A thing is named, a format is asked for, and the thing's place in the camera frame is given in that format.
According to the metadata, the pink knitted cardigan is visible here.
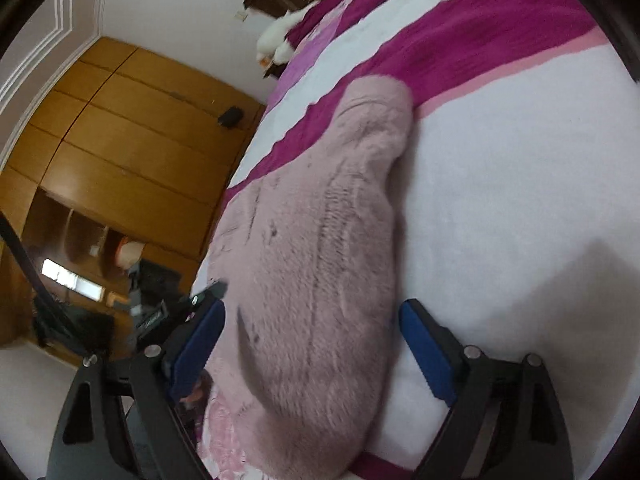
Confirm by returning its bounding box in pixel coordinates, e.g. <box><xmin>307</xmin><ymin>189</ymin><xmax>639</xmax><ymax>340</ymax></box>
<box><xmin>198</xmin><ymin>76</ymin><xmax>413</xmax><ymax>479</ymax></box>

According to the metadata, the floral pink bedspread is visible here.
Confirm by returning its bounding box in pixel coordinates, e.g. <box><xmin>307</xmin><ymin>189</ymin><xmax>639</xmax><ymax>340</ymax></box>
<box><xmin>198</xmin><ymin>0</ymin><xmax>639</xmax><ymax>479</ymax></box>

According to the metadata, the wooden wardrobe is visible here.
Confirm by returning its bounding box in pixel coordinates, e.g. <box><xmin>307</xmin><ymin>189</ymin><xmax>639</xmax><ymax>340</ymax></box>
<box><xmin>1</xmin><ymin>37</ymin><xmax>264</xmax><ymax>358</ymax></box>

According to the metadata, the small black bag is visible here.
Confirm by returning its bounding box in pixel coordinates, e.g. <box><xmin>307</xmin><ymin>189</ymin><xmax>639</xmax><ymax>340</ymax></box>
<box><xmin>218</xmin><ymin>106</ymin><xmax>244</xmax><ymax>129</ymax></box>

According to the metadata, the white plush toy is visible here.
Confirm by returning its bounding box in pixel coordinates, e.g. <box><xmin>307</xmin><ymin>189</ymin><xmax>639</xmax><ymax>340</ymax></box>
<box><xmin>256</xmin><ymin>0</ymin><xmax>319</xmax><ymax>70</ymax></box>

